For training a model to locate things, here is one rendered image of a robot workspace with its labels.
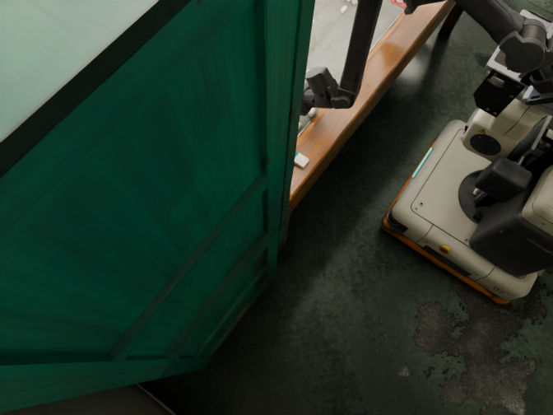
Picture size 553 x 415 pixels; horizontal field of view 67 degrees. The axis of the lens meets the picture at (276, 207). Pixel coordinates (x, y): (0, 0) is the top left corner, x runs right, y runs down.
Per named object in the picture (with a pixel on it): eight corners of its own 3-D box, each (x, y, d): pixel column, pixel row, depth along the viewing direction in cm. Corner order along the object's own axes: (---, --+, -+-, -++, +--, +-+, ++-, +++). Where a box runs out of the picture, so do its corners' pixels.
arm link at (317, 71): (350, 107, 122) (359, 90, 126) (335, 73, 115) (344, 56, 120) (316, 114, 129) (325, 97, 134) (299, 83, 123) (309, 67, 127)
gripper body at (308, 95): (291, 100, 133) (306, 101, 128) (310, 80, 136) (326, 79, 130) (300, 116, 137) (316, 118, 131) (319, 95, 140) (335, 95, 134)
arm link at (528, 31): (559, 67, 93) (559, 53, 95) (541, 29, 88) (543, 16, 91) (514, 83, 99) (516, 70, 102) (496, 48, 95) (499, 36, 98)
